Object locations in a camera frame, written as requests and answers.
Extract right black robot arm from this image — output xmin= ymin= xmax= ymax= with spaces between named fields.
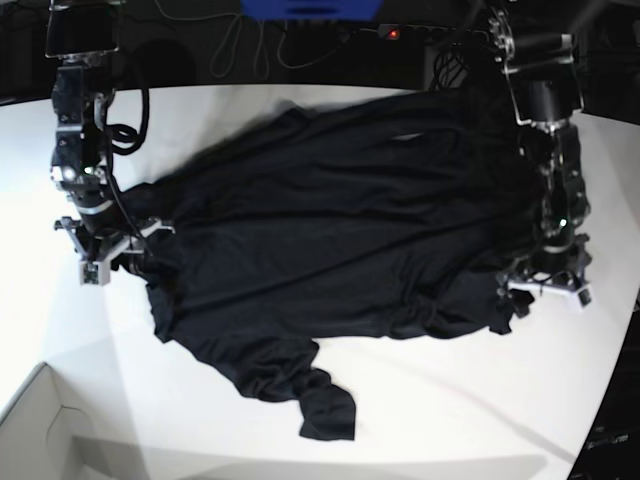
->
xmin=45 ymin=1 xmax=171 ymax=286

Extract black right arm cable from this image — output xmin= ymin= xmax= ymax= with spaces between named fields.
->
xmin=102 ymin=64 xmax=154 ymax=241

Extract grey cables behind table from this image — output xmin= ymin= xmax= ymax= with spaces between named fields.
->
xmin=209 ymin=14 xmax=351 ymax=79

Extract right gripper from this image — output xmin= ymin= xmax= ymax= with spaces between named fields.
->
xmin=54 ymin=200 xmax=174 ymax=286

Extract white cardboard box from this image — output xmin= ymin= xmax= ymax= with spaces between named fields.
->
xmin=1 ymin=363 xmax=105 ymax=480

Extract blue plastic bin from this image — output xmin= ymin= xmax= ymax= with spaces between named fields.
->
xmin=240 ymin=0 xmax=382 ymax=21

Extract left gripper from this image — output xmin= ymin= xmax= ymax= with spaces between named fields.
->
xmin=496 ymin=234 xmax=593 ymax=314

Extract black t-shirt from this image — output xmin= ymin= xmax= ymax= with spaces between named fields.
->
xmin=123 ymin=92 xmax=542 ymax=441

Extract black power strip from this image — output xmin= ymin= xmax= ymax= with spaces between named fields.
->
xmin=373 ymin=24 xmax=489 ymax=46

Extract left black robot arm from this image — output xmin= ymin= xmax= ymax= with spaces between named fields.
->
xmin=487 ymin=1 xmax=605 ymax=317

